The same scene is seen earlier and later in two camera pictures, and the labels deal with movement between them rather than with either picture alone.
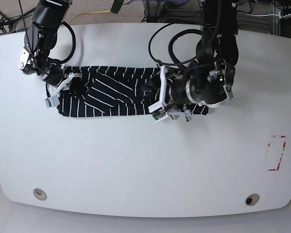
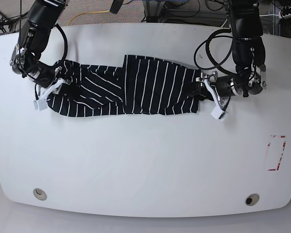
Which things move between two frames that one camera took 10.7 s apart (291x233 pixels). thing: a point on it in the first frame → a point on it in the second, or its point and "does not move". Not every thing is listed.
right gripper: (206, 84) → (225, 85)
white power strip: (282, 16) does not move
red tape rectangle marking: (276, 148) does not move
